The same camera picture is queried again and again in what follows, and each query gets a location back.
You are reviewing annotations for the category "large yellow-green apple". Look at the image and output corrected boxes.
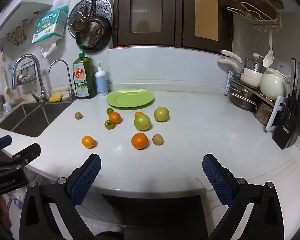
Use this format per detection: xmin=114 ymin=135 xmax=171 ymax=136
xmin=154 ymin=106 xmax=170 ymax=122

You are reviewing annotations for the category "black wire basket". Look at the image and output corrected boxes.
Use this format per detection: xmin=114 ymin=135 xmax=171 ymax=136
xmin=16 ymin=64 xmax=37 ymax=85

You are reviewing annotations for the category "green apple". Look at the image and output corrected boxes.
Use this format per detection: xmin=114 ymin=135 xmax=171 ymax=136
xmin=134 ymin=114 xmax=151 ymax=131

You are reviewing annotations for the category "yellow dish brush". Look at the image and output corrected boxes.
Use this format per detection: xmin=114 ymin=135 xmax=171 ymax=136
xmin=3 ymin=70 xmax=12 ymax=94

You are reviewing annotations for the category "perforated metal colander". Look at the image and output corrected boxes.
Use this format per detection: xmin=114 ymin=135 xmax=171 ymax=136
xmin=82 ymin=21 xmax=105 ymax=48

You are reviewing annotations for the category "large orange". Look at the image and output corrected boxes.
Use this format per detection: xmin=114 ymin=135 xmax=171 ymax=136
xmin=131 ymin=132 xmax=149 ymax=150

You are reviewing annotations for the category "tall chrome faucet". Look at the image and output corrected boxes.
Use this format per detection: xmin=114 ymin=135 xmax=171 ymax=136
xmin=12 ymin=54 xmax=49 ymax=103

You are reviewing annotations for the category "grey handled knife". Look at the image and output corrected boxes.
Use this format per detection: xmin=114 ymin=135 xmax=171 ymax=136
xmin=296 ymin=63 xmax=300 ymax=100
xmin=290 ymin=58 xmax=297 ymax=95

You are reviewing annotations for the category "steel sink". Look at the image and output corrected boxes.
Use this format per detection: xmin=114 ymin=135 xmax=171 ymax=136
xmin=0 ymin=101 xmax=73 ymax=138

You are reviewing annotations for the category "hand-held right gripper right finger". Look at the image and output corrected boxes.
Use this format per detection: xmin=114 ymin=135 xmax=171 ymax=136
xmin=202 ymin=153 xmax=285 ymax=240

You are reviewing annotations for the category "white plastic bag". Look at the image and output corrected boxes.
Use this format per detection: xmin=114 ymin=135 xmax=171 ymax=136
xmin=41 ymin=39 xmax=58 ymax=57

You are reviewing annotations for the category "white pan cream handle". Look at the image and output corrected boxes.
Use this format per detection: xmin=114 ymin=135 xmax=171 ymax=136
xmin=221 ymin=50 xmax=244 ymax=68
xmin=217 ymin=58 xmax=263 ymax=88

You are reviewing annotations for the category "dark wooden cabinet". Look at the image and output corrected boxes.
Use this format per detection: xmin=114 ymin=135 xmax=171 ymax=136
xmin=109 ymin=0 xmax=233 ymax=54

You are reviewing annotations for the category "metal pot rack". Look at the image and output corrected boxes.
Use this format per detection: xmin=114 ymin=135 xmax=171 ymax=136
xmin=225 ymin=70 xmax=288 ymax=132

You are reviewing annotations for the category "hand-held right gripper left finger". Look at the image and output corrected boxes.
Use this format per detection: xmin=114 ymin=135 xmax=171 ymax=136
xmin=19 ymin=153 xmax=102 ymax=240

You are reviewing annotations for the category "white blue pump bottle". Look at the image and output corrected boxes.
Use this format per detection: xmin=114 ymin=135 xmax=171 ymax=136
xmin=95 ymin=61 xmax=108 ymax=96

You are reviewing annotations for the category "small copper saucepan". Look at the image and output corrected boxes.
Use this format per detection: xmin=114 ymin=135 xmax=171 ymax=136
xmin=72 ymin=4 xmax=90 ymax=33

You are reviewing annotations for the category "green white bag box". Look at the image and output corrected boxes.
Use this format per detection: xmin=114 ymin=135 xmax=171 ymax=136
xmin=32 ymin=5 xmax=69 ymax=44

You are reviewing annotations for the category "white wire wall rack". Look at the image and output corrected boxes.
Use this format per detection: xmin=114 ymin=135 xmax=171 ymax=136
xmin=226 ymin=1 xmax=283 ymax=33

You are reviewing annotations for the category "black knife block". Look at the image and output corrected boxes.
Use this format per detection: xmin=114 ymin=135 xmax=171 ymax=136
xmin=272 ymin=95 xmax=300 ymax=150

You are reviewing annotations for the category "black frying pan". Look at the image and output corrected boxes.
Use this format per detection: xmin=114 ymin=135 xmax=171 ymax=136
xmin=75 ymin=0 xmax=112 ymax=54

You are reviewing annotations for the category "green plate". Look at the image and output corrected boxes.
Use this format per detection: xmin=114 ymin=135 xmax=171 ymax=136
xmin=106 ymin=89 xmax=155 ymax=110

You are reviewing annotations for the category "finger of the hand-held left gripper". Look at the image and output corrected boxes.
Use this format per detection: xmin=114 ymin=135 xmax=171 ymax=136
xmin=0 ymin=135 xmax=12 ymax=155
xmin=0 ymin=143 xmax=42 ymax=170

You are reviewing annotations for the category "white ladle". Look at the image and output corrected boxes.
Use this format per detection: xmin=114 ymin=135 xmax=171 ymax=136
xmin=262 ymin=30 xmax=275 ymax=67

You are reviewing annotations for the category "white wall outlet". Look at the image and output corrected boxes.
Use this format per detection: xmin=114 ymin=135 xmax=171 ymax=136
xmin=276 ymin=60 xmax=290 ymax=73

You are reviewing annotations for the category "small chrome faucet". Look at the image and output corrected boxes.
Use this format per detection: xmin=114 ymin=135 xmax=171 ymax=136
xmin=48 ymin=59 xmax=77 ymax=102

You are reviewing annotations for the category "steel pot with lid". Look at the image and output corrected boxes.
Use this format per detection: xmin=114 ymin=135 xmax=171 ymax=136
xmin=244 ymin=53 xmax=265 ymax=73

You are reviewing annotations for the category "round metal steamer plate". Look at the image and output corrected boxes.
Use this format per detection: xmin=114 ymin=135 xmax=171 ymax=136
xmin=67 ymin=0 xmax=112 ymax=38

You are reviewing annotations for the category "white ceramic teapot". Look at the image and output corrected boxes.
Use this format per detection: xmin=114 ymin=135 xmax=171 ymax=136
xmin=259 ymin=67 xmax=290 ymax=101

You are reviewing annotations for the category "green dish soap bottle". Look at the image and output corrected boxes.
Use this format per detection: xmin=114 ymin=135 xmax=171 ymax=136
xmin=72 ymin=44 xmax=97 ymax=100

